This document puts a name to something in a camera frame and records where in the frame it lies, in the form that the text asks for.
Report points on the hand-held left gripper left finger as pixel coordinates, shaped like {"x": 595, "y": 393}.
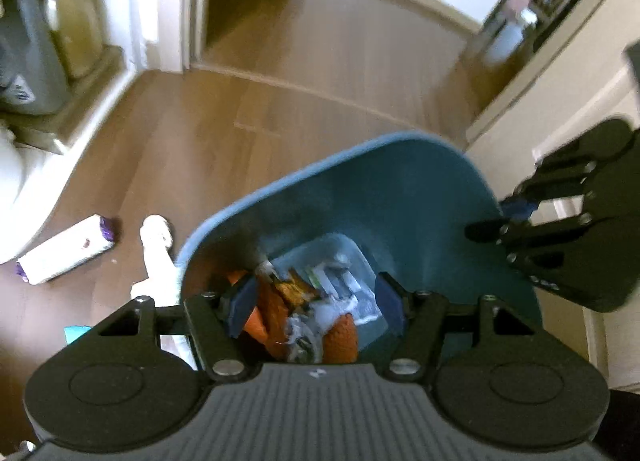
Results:
{"x": 242, "y": 303}

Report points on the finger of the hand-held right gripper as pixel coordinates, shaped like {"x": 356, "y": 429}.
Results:
{"x": 485, "y": 232}
{"x": 517, "y": 209}

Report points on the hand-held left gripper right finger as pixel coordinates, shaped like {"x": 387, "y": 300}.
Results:
{"x": 390, "y": 303}

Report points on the orange wrapper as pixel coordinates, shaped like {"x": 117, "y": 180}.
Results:
{"x": 272, "y": 313}

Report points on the teal plastic waste bin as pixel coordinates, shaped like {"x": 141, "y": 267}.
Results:
{"x": 400, "y": 191}

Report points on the white cloth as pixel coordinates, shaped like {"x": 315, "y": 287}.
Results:
{"x": 157, "y": 261}

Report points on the teal cleaning cloth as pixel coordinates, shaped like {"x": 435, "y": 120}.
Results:
{"x": 75, "y": 333}

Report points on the white purple carton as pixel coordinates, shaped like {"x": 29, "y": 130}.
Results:
{"x": 65, "y": 251}

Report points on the yellow snack wrapper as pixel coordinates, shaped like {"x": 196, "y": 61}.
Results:
{"x": 295, "y": 291}

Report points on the crumpled white wrappers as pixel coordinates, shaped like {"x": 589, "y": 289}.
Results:
{"x": 330, "y": 313}

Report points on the beige cabinet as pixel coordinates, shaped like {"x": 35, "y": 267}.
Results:
{"x": 575, "y": 91}

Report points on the white round container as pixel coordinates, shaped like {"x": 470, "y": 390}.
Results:
{"x": 20, "y": 201}

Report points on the white shelf unit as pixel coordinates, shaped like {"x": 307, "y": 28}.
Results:
{"x": 135, "y": 1}

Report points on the gold metal jug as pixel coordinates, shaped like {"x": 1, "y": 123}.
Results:
{"x": 75, "y": 21}

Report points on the grey plastic bag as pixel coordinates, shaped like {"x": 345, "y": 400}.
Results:
{"x": 30, "y": 51}

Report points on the white door frame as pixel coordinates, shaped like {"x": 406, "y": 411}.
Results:
{"x": 175, "y": 6}

